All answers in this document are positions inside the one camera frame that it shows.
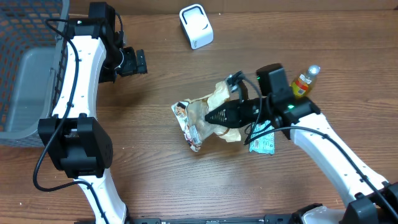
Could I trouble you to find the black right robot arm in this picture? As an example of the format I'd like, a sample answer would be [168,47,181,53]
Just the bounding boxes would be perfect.
[205,63,397,223]

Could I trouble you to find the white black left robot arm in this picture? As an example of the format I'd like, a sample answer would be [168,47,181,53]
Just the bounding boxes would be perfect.
[38,2,147,223]

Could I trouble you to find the grey plastic mesh basket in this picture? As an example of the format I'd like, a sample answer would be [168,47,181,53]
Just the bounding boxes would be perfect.
[1,0,70,147]

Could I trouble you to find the white barcode scanner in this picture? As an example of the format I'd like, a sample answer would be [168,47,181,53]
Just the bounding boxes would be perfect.
[179,4,214,50]

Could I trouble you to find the brown snack pouch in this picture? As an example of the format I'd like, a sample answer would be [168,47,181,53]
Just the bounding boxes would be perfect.
[171,81,241,152]

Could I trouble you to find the teal wipes pack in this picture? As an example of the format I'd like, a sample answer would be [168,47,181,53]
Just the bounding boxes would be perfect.
[249,121,275,155]

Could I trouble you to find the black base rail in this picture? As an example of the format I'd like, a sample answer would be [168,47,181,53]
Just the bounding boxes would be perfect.
[126,214,294,224]

